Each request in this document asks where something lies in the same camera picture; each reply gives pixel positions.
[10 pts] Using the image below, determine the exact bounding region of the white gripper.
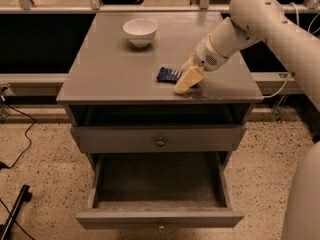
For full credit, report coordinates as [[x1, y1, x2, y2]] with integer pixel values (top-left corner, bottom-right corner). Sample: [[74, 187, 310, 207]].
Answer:
[[174, 35, 228, 94]]

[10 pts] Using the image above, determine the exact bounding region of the blue rxbar snack bar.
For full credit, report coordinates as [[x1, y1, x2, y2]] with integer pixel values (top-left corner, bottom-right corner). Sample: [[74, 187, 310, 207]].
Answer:
[[157, 67, 182, 83]]

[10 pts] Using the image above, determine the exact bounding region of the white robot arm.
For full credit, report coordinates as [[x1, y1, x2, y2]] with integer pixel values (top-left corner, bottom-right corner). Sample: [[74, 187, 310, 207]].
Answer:
[[175, 0, 320, 240]]

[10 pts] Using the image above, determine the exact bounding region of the grey wooden drawer cabinet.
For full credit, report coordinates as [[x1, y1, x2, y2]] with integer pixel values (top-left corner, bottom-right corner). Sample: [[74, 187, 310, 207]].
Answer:
[[56, 11, 264, 170]]

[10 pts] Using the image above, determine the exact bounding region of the closed grey upper drawer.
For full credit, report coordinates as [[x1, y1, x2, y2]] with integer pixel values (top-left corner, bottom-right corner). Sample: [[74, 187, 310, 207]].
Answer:
[[71, 125, 247, 154]]

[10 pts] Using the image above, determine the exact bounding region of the open grey lower drawer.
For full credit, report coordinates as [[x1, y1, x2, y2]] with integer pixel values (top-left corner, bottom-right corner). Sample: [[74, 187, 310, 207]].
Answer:
[[76, 152, 244, 229]]

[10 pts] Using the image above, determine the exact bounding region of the white ceramic bowl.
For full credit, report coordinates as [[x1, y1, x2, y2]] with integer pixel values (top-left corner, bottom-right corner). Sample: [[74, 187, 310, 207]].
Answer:
[[123, 19, 158, 48]]

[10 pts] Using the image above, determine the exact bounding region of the black stand bar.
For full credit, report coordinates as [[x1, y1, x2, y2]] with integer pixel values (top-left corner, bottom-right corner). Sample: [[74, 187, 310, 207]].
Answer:
[[0, 185, 32, 240]]

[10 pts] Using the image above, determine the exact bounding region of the white cable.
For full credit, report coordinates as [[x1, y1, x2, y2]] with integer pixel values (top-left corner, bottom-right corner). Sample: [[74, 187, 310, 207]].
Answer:
[[262, 2, 320, 100]]

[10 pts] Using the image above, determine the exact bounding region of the black floor cable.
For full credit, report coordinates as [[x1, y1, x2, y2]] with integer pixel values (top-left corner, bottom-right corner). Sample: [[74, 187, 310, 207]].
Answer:
[[0, 95, 37, 170]]

